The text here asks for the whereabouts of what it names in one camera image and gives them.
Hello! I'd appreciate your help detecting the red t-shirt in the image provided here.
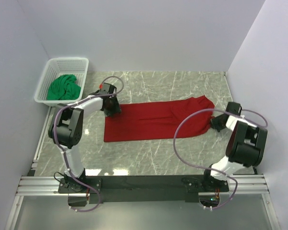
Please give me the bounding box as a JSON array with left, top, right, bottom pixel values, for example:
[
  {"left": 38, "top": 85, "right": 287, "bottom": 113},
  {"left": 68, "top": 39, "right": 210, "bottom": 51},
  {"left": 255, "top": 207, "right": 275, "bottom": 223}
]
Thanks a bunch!
[{"left": 104, "top": 96, "right": 215, "bottom": 142}]

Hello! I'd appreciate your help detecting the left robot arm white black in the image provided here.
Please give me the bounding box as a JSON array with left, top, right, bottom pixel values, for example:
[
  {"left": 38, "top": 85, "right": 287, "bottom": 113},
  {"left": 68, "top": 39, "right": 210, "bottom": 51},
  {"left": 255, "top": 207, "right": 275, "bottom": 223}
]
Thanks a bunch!
[{"left": 48, "top": 82, "right": 121, "bottom": 193}]

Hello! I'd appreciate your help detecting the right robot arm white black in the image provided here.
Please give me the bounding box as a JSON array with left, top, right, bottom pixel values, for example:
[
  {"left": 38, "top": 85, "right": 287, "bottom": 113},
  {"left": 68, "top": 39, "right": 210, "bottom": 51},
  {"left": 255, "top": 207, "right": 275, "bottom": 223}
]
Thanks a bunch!
[{"left": 201, "top": 102, "right": 267, "bottom": 191}]

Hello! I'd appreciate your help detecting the green t-shirt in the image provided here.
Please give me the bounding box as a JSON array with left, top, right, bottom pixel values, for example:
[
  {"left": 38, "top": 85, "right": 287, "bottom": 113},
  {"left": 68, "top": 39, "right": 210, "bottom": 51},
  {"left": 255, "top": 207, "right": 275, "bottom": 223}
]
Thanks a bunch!
[{"left": 47, "top": 74, "right": 81, "bottom": 101}]

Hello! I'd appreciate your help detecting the white plastic laundry basket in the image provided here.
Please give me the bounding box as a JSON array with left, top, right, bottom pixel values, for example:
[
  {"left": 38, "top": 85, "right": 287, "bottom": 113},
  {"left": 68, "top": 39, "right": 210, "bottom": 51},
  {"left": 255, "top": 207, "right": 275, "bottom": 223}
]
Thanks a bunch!
[{"left": 34, "top": 57, "right": 89, "bottom": 107}]

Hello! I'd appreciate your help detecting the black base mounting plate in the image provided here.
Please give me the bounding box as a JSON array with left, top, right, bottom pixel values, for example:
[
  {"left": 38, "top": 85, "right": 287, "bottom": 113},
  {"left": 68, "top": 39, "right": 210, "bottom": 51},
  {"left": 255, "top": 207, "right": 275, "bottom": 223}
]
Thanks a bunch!
[{"left": 58, "top": 175, "right": 229, "bottom": 204}]

